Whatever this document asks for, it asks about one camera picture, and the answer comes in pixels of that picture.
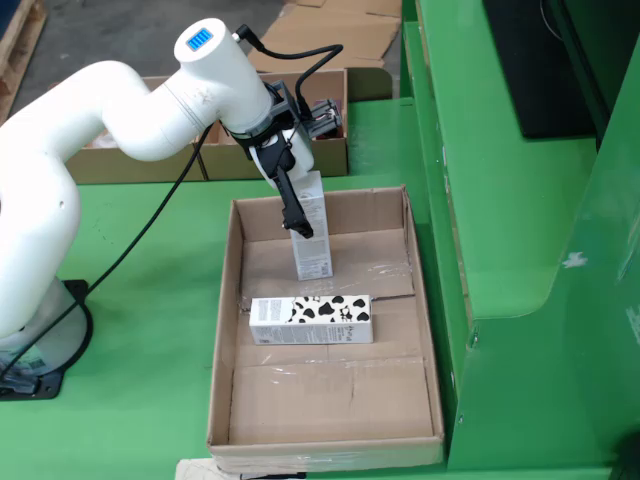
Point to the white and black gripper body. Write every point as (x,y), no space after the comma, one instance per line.
(302,155)

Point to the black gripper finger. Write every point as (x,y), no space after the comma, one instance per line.
(292,205)

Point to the tall white product box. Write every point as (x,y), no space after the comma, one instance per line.
(315,255)

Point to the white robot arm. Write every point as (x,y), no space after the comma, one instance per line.
(140,115)

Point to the open cardboard bin box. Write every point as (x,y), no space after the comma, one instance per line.
(300,160)
(125,170)

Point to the flattened cardboard sheet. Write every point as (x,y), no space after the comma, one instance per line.
(350,35)

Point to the shallow cardboard tray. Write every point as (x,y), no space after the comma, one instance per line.
(325,400)

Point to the cow print carton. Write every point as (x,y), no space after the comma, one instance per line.
(310,330)

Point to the crumpled clear plastic bag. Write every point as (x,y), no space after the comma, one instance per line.
(102,141)

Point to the green metal machine housing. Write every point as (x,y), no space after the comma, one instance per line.
(500,200)

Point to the glossy black screen panel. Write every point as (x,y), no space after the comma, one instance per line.
(540,75)

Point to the crumpled white paper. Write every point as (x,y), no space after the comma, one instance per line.
(195,470)

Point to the wooden pallet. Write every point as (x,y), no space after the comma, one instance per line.
(20,45)

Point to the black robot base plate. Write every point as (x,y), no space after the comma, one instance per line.
(52,387)

